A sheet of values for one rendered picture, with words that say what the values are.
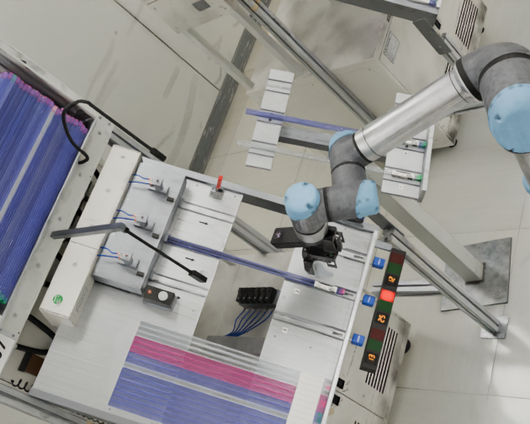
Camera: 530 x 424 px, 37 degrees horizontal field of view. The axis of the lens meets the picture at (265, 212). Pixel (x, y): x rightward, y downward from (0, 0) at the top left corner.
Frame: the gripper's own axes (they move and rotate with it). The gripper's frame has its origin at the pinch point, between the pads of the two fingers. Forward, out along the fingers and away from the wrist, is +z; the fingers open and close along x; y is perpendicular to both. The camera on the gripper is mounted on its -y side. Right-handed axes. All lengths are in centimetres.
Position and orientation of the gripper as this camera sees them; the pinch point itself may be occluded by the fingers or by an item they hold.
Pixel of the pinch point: (317, 264)
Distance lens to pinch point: 192.9
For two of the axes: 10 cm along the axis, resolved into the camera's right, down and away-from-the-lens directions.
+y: 9.3, 1.7, -3.3
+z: 2.2, 4.7, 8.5
